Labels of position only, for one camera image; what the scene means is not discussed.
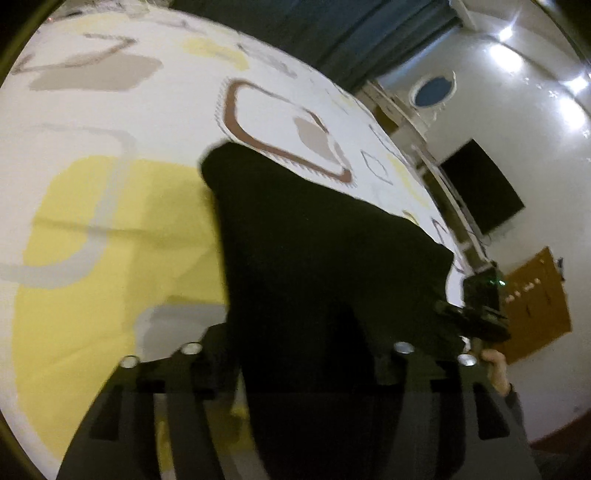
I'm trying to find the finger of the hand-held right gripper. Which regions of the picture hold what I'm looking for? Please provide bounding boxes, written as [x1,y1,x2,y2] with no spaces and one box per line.
[434,299,468,325]

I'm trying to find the black pants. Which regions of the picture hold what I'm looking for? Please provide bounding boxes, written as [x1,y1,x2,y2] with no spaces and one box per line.
[199,141,468,480]

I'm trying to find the bright ceiling light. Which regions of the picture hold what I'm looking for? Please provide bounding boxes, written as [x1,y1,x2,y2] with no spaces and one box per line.
[561,69,591,100]
[487,21,525,63]

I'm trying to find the white vanity dresser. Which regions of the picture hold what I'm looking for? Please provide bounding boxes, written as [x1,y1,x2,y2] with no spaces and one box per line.
[360,78,491,273]

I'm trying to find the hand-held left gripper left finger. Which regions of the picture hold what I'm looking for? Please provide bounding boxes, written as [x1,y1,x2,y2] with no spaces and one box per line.
[55,323,246,480]

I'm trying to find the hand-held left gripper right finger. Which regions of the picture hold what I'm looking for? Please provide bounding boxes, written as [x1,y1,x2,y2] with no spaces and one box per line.
[369,340,544,480]

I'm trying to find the person's right hand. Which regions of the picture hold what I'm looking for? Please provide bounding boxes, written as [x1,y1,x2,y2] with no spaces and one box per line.
[480,349,512,396]

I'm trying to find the black wall television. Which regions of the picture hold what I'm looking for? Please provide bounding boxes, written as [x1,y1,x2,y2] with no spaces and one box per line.
[438,138,526,236]

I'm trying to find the patterned bed sheet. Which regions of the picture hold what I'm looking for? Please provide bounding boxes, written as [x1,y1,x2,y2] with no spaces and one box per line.
[0,4,468,480]

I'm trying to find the dark blue curtain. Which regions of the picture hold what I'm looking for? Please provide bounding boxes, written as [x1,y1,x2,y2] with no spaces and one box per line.
[168,0,462,93]

